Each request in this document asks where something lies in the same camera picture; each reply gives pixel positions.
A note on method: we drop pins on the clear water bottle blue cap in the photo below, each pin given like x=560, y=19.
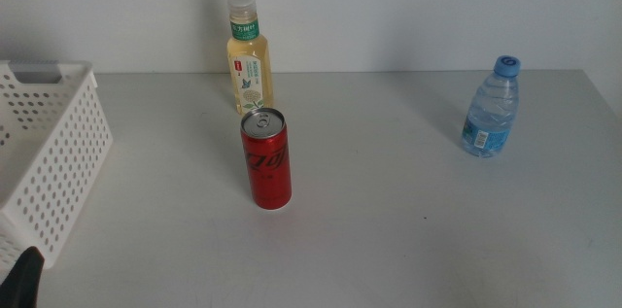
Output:
x=488, y=113

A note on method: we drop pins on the red slim soda can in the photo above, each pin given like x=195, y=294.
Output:
x=267, y=167

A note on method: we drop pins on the yellow tea bottle green label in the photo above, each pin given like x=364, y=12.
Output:
x=248, y=55

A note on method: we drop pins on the white perforated plastic basket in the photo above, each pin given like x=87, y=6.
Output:
x=63, y=162

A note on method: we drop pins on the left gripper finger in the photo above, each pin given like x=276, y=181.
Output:
x=22, y=279

